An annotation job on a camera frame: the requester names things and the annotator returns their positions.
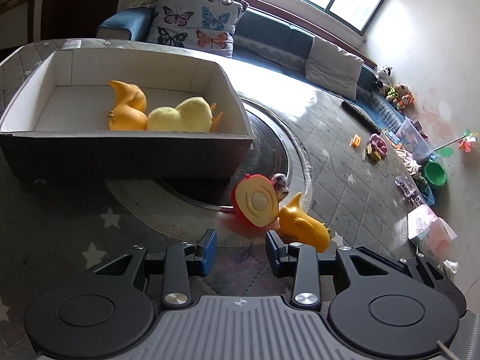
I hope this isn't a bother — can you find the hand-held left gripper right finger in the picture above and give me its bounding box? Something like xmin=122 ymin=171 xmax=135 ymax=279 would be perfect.
xmin=265 ymin=231 xmax=414 ymax=312

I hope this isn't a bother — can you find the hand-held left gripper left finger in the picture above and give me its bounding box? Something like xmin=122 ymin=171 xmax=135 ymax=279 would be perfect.
xmin=85 ymin=229 xmax=218 ymax=310

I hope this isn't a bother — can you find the orange rubber duck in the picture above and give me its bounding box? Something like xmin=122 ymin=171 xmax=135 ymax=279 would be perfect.
xmin=107 ymin=80 xmax=148 ymax=132
xmin=277 ymin=192 xmax=333 ymax=254

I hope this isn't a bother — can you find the red toy apple half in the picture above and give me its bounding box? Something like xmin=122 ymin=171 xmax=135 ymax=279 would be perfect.
xmin=230 ymin=173 xmax=280 ymax=229

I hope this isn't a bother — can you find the grey cardboard box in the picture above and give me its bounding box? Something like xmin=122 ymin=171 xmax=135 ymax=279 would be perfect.
xmin=0 ymin=47 xmax=256 ymax=181

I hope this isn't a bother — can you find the small black white figurine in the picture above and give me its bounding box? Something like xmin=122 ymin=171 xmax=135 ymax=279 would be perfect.
xmin=270 ymin=173 xmax=290 ymax=200

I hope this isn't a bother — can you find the round dark rug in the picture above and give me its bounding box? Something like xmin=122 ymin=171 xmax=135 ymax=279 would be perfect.
xmin=104 ymin=95 xmax=313 ymax=249

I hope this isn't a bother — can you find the yellow plush chick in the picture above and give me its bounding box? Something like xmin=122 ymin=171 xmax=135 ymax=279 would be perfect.
xmin=146 ymin=97 xmax=224 ymax=134

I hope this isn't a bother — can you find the pink toy pile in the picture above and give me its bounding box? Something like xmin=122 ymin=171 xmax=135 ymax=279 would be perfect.
xmin=364 ymin=133 xmax=389 ymax=164

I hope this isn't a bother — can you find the pink white carton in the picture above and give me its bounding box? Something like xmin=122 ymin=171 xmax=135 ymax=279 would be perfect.
xmin=407 ymin=204 xmax=458 ymax=260

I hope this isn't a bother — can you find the beige cloth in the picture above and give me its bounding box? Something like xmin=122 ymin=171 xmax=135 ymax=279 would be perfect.
xmin=397 ymin=149 xmax=423 ymax=176

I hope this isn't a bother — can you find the clear plastic bin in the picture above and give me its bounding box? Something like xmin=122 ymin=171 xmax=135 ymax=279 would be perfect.
xmin=395 ymin=117 xmax=433 ymax=162

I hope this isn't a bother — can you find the green plastic bowl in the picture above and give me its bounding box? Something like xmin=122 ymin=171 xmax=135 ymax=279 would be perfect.
xmin=423 ymin=160 xmax=448 ymax=187

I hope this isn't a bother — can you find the white seat cushion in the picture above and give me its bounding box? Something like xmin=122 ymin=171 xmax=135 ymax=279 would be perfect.
xmin=304 ymin=36 xmax=365 ymax=101

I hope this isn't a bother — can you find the yellow green plush toy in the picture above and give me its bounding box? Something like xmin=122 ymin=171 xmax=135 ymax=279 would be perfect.
xmin=384 ymin=84 xmax=403 ymax=103

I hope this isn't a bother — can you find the orange plush tiger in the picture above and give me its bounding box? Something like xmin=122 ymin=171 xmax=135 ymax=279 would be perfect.
xmin=397 ymin=91 xmax=416 ymax=112

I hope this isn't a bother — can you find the black white plush cow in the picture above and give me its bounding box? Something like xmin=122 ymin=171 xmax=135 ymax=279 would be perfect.
xmin=374 ymin=65 xmax=393 ymax=89

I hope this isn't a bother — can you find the blue sofa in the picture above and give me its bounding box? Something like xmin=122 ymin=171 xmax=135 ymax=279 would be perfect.
xmin=95 ymin=5 xmax=407 ymax=130

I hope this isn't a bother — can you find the colourful pinwheel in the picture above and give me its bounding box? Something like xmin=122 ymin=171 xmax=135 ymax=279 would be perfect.
xmin=434 ymin=129 xmax=480 ymax=158

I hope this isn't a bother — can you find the dark wooden door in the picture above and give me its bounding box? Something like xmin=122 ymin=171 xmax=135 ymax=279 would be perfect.
xmin=0 ymin=0 xmax=125 ymax=50

